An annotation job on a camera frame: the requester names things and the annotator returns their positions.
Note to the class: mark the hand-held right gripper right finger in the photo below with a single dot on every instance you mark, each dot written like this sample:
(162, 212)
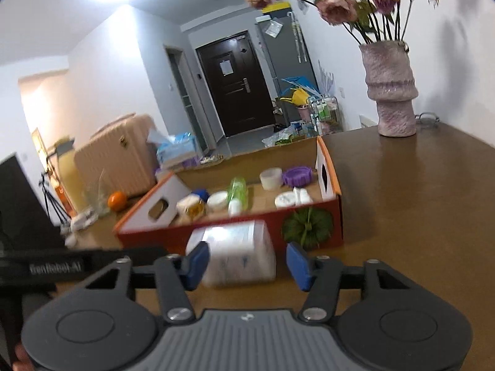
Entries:
(299, 268)

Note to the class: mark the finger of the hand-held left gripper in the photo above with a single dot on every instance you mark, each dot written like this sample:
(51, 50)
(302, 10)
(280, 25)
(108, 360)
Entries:
(127, 253)

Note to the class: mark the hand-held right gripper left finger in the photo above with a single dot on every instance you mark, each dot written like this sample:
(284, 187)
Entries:
(197, 266)

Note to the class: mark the white tissue pack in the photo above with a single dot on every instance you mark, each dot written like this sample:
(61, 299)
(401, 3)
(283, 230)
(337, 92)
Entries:
(236, 251)

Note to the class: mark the red cardboard box pumpkin print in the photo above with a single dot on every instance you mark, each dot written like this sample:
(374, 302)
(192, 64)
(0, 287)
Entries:
(270, 220)

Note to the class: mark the small jar cream lid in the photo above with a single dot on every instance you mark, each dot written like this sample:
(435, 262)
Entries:
(191, 205)

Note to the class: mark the white ribbed round lid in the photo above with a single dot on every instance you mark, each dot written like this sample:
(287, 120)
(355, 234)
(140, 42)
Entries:
(217, 201)

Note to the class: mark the blue round lid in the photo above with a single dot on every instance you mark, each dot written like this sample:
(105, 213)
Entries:
(201, 194)

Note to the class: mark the white plastic bottle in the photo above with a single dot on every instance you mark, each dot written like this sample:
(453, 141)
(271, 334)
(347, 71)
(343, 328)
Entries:
(302, 195)

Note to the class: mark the white plastic cup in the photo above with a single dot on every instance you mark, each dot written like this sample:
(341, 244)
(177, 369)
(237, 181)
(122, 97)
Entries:
(271, 178)

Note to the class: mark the person's left hand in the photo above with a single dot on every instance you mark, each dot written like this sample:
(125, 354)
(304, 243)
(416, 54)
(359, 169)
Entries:
(23, 359)

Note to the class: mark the orange fruit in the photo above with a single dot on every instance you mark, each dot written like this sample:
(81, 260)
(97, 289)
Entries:
(117, 201)

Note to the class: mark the white power strip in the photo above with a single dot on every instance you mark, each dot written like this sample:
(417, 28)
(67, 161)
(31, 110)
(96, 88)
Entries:
(83, 219)

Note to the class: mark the clear glass cup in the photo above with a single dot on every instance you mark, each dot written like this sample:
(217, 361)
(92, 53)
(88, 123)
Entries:
(98, 197)

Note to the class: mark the black monitor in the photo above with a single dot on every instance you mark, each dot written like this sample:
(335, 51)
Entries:
(23, 208)

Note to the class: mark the black tripod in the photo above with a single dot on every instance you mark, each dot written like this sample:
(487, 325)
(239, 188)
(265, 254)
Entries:
(54, 205)

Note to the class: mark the green plastic bottle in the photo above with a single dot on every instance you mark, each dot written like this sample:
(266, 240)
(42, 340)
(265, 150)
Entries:
(238, 193)

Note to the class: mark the purple ribbed lid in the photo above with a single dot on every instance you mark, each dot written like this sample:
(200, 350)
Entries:
(297, 176)

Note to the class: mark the beige ribbed suitcase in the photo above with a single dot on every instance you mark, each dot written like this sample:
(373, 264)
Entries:
(116, 154)

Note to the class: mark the yellow thermos jug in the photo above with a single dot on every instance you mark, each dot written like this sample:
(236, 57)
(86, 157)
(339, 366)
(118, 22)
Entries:
(67, 170)

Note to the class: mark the purple packet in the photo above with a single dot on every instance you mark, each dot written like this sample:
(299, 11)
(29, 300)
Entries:
(181, 162)

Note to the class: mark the blue tissue box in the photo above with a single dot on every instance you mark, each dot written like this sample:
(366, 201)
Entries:
(178, 147)

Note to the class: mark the plastic bags pile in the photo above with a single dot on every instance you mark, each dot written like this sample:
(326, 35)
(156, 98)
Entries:
(290, 135)

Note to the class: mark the cluttered storage rack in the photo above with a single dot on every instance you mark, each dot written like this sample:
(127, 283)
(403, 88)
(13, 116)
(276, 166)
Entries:
(326, 114)

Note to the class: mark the yellow watering can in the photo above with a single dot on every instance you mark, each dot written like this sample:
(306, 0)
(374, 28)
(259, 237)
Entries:
(296, 97)

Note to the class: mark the blue umbrella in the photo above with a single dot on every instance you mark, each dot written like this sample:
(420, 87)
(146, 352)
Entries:
(299, 84)

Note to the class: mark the dark brown entrance door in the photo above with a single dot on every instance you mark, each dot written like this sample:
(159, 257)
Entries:
(236, 85)

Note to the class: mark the pink textured vase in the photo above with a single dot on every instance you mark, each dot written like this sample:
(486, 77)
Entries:
(390, 89)

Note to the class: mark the grey refrigerator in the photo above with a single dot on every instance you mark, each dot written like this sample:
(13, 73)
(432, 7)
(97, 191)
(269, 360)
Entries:
(286, 54)

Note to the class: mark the clear plastic bag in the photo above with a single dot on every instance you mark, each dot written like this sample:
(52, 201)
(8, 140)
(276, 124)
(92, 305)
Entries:
(273, 28)

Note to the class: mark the yellow box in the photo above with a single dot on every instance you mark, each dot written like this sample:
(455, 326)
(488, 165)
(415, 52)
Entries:
(276, 7)

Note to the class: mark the dried pink flowers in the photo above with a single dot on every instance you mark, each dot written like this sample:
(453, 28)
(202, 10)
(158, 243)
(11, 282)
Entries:
(340, 5)

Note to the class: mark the white wall radiator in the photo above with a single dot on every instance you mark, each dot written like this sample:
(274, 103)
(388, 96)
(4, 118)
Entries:
(367, 121)

